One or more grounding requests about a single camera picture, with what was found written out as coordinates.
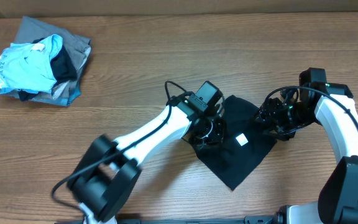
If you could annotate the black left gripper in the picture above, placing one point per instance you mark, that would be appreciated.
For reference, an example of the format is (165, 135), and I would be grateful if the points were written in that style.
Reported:
(215, 139)

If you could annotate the black garment in pile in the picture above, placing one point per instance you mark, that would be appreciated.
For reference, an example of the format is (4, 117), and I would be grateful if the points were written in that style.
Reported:
(64, 72)

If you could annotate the light blue shirt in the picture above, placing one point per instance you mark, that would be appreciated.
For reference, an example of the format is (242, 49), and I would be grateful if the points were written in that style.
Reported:
(27, 66)

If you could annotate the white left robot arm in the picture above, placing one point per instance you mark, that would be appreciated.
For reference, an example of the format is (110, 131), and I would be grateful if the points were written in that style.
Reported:
(106, 175)

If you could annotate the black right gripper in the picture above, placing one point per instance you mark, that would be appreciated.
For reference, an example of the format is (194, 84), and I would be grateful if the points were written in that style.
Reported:
(271, 110)

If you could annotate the grey folded garment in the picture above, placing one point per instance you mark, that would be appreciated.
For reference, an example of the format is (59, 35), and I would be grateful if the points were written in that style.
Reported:
(78, 48)

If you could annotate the black t-shirt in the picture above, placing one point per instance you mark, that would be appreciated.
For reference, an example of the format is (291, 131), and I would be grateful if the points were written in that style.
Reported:
(235, 145)

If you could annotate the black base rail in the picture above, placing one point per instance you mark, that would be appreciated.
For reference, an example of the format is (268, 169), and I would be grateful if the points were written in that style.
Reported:
(259, 219)

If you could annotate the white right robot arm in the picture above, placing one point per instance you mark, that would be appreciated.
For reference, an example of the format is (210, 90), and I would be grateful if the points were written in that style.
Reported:
(332, 106)

